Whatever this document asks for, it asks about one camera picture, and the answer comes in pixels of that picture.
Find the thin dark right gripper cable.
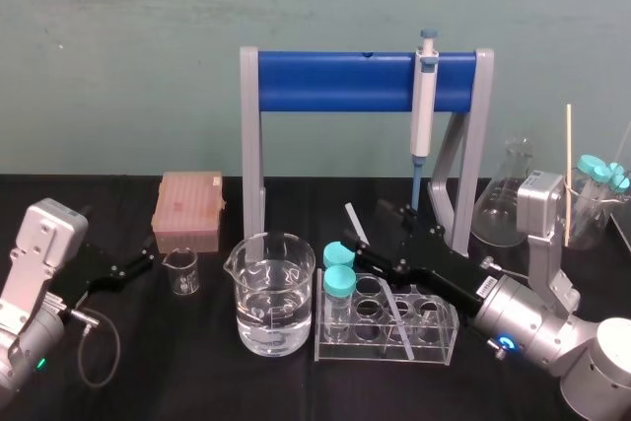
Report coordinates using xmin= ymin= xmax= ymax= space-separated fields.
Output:
xmin=479 ymin=255 xmax=532 ymax=280

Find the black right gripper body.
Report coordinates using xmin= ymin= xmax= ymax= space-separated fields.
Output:
xmin=399 ymin=226 xmax=497 ymax=317

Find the black table cloth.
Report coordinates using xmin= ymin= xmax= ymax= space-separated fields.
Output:
xmin=0 ymin=173 xmax=631 ymax=421

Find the white and blue pipette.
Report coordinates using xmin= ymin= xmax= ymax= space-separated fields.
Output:
xmin=409 ymin=28 xmax=442 ymax=214

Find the large glass beaker with water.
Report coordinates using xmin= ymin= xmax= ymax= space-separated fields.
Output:
xmin=222 ymin=230 xmax=317 ymax=358

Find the glass conical flask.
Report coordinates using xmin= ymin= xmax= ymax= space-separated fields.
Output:
xmin=469 ymin=136 xmax=537 ymax=248

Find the blue and grey pipette stand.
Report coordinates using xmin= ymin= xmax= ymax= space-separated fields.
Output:
xmin=239 ymin=45 xmax=496 ymax=257

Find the small glass beaker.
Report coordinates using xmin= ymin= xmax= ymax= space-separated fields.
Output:
xmin=161 ymin=248 xmax=200 ymax=298

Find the clear glass stirring rod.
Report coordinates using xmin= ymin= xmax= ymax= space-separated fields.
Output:
xmin=345 ymin=201 xmax=415 ymax=360

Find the clear tube with teal cap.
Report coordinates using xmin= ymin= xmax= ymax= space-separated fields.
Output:
xmin=590 ymin=165 xmax=612 ymax=205
xmin=321 ymin=264 xmax=358 ymax=344
xmin=575 ymin=154 xmax=601 ymax=205
xmin=321 ymin=241 xmax=357 ymax=274
xmin=606 ymin=161 xmax=631 ymax=203

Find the thin dark gripper cable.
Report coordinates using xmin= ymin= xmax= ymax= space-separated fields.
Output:
xmin=479 ymin=255 xmax=532 ymax=280
xmin=63 ymin=307 xmax=123 ymax=389

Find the glass beaker holding tubes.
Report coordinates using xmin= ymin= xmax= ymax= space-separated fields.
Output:
xmin=561 ymin=170 xmax=616 ymax=251

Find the clear acrylic tube rack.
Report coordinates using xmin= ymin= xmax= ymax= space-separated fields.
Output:
xmin=311 ymin=266 xmax=461 ymax=368

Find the pink pipette tip box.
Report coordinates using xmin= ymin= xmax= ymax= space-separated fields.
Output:
xmin=151 ymin=171 xmax=227 ymax=251

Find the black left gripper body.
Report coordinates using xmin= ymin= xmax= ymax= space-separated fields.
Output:
xmin=50 ymin=240 xmax=127 ymax=308

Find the thin dark left gripper cable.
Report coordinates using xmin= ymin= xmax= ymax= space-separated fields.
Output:
xmin=63 ymin=307 xmax=123 ymax=389

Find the thin wooden stick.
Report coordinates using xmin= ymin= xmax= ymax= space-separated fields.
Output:
xmin=564 ymin=104 xmax=574 ymax=247

